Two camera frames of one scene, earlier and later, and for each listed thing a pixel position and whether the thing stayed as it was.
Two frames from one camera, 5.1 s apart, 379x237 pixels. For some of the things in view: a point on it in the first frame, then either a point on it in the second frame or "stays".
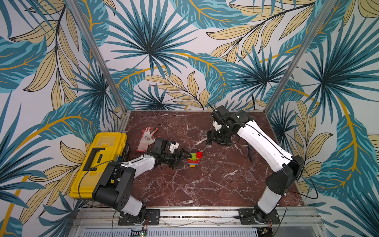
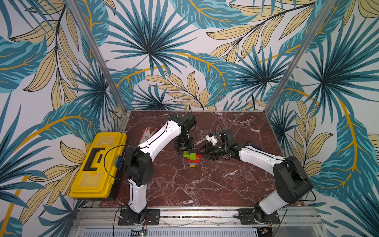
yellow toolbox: x=107 y=147 stays
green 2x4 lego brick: x=194 y=157 stays
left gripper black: x=177 y=158 -> x=189 y=147
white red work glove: x=146 y=139 stays
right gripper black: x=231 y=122 -> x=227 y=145
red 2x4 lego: x=189 y=161 stays
